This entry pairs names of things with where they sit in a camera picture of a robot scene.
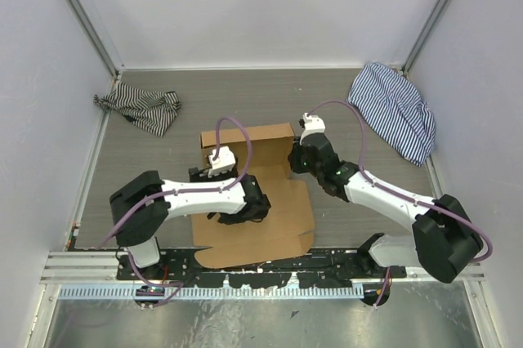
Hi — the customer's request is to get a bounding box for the brown cardboard box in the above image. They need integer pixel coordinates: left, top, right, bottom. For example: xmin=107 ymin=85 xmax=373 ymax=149
xmin=191 ymin=123 xmax=315 ymax=269

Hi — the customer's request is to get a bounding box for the right aluminium frame post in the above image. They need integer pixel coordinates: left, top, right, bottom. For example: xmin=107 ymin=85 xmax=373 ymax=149
xmin=401 ymin=0 xmax=452 ymax=74

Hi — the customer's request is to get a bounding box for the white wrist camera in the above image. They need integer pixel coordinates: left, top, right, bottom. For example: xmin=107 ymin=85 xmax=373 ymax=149
xmin=208 ymin=146 xmax=237 ymax=178
xmin=299 ymin=113 xmax=325 ymax=145

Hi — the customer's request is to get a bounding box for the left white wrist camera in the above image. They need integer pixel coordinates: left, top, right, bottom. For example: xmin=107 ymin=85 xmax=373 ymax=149
xmin=208 ymin=146 xmax=237 ymax=178

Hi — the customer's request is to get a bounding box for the black white striped cloth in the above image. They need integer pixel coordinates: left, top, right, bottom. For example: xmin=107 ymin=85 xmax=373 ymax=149
xmin=93 ymin=82 xmax=181 ymax=137

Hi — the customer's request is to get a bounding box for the slotted grey cable duct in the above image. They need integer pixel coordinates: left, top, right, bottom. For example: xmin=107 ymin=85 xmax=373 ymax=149
xmin=57 ymin=283 xmax=364 ymax=301

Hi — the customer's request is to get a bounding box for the aluminium front rail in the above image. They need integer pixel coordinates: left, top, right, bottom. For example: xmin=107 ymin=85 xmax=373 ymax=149
xmin=39 ymin=248 xmax=486 ymax=283

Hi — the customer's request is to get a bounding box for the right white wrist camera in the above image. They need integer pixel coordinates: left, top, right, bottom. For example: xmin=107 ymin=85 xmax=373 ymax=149
xmin=299 ymin=113 xmax=325 ymax=145

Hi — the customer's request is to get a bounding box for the blue white striped cloth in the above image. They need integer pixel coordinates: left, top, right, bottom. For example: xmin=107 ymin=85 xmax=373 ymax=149
xmin=347 ymin=62 xmax=436 ymax=167

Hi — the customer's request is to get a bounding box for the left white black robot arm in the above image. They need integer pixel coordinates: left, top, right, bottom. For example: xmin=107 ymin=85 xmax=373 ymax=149
xmin=103 ymin=168 xmax=271 ymax=280

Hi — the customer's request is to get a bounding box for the aluminium frame post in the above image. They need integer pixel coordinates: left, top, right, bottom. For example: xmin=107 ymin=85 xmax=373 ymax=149
xmin=401 ymin=0 xmax=452 ymax=74
xmin=65 ymin=0 xmax=122 ymax=78

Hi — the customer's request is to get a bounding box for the left aluminium frame post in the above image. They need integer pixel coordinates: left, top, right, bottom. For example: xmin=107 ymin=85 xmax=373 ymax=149
xmin=65 ymin=0 xmax=122 ymax=78

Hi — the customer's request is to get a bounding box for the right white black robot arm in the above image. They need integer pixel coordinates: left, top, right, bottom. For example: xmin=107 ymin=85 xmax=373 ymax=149
xmin=288 ymin=133 xmax=484 ymax=283

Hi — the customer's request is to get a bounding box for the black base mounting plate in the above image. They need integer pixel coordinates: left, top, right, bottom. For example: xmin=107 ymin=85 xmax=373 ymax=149
xmin=141 ymin=248 xmax=387 ymax=289

